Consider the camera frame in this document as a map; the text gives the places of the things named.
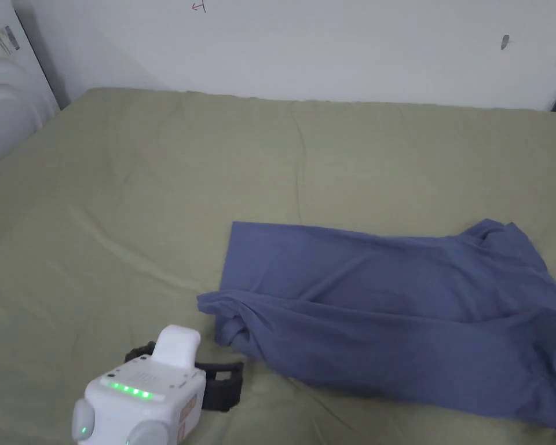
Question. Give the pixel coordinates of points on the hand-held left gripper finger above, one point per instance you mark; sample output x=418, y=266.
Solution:
x=139, y=353
x=224, y=384

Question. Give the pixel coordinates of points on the white appliance with label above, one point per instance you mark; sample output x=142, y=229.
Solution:
x=4, y=92

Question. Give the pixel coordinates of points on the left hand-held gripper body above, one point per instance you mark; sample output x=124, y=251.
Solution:
x=139, y=408

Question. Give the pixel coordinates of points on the dark blue shirt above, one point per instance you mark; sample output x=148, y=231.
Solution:
x=389, y=306

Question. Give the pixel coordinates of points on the bed with pale green sheet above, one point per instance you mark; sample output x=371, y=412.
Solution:
x=143, y=208

